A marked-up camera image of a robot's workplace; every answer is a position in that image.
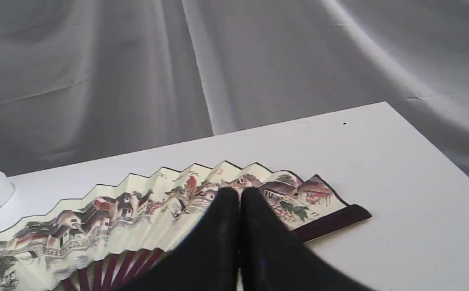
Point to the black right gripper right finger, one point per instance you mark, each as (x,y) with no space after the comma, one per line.
(274,258)

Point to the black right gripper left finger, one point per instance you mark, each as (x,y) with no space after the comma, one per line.
(206,260)

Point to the painted paper folding fan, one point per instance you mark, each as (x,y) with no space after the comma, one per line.
(106,238)

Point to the grey backdrop curtain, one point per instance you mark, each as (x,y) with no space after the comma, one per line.
(86,79)

